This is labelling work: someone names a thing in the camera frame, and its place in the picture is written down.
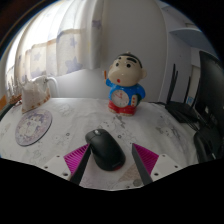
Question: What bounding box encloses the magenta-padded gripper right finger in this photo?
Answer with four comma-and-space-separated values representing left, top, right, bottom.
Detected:
131, 143, 184, 186

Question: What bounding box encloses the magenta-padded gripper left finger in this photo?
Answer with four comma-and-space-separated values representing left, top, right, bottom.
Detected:
42, 143, 92, 186

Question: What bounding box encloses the black computer mouse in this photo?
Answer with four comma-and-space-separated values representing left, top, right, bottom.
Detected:
84, 128, 127, 172

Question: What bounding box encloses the round purple printed mouse pad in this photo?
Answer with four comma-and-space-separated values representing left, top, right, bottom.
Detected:
14, 108, 54, 148

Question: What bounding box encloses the white printed tablecloth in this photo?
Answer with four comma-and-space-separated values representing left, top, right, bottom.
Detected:
0, 97, 201, 192

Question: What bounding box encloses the black router with antennas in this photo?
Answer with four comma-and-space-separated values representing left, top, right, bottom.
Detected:
165, 63, 203, 124

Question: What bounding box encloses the black monitor stand base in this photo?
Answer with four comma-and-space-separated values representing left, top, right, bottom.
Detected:
193, 128, 224, 164

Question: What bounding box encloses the white radiator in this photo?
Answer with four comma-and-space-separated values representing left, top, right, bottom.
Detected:
46, 75, 61, 98

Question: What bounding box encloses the cartoon boy alarm clock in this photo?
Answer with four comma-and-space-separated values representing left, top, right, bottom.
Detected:
104, 51, 148, 117

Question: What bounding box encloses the white star-print curtain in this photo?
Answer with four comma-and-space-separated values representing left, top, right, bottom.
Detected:
3, 0, 104, 88

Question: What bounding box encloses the white wall shelf unit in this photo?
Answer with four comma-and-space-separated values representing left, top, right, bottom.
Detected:
168, 19, 214, 51

